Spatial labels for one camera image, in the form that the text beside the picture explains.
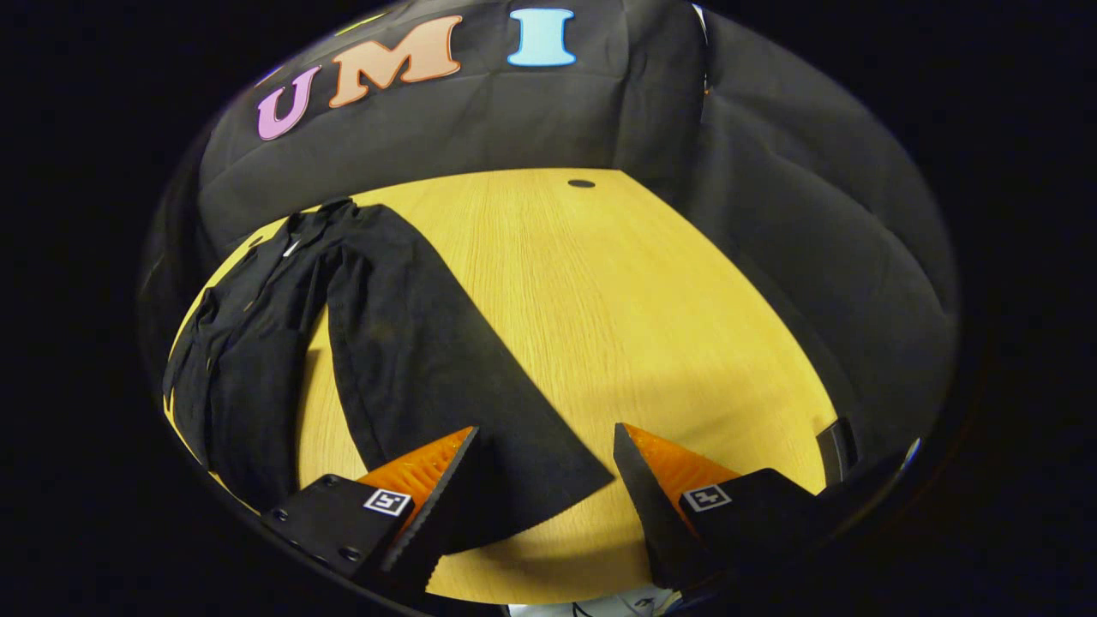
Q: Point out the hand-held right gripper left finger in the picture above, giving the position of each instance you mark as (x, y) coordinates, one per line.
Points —
(437, 506)

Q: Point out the black backdrop cloth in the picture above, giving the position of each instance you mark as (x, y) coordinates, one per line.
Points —
(514, 120)

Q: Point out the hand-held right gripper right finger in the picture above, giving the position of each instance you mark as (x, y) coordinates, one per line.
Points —
(647, 506)

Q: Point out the person's white printed clothing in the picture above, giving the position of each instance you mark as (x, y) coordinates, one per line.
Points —
(600, 607)

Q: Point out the black buttoned shirt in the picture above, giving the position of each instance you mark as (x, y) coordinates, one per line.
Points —
(411, 343)

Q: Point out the black curved bar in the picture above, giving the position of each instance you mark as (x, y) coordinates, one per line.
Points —
(836, 450)

